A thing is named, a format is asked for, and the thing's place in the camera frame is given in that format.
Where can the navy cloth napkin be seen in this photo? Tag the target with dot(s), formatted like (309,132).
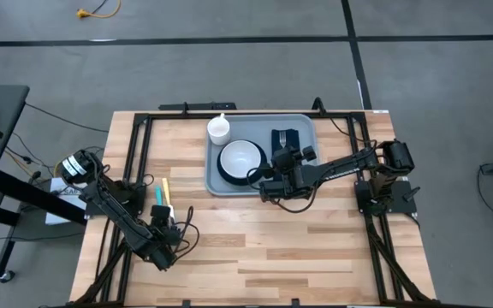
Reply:
(291,137)

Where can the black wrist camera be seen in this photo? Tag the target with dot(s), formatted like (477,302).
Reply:
(309,153)
(159,211)

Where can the grey plastic tray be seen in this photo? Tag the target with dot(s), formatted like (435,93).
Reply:
(251,126)

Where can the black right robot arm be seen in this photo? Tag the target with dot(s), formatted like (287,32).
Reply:
(345,169)

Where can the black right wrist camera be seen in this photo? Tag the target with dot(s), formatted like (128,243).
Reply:
(309,153)

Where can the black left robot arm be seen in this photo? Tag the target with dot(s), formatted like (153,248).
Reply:
(114,209)

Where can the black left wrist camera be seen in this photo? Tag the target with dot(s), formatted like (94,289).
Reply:
(159,211)

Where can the black aluminium table frame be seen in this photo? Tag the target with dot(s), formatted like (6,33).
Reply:
(146,145)

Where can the white cup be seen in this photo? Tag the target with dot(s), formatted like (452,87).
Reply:
(218,132)

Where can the white bowl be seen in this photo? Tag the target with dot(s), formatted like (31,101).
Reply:
(240,158)

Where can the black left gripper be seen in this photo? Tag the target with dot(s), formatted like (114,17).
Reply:
(165,233)

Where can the black power strip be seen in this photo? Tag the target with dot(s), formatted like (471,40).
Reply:
(199,106)

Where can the white paper sheet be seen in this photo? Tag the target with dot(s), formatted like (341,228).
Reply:
(58,216)

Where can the black table clamp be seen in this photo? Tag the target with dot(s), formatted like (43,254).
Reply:
(317,104)

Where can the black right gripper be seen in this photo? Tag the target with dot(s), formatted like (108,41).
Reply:
(288,164)

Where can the dark teal plate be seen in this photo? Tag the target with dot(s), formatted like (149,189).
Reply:
(227,179)

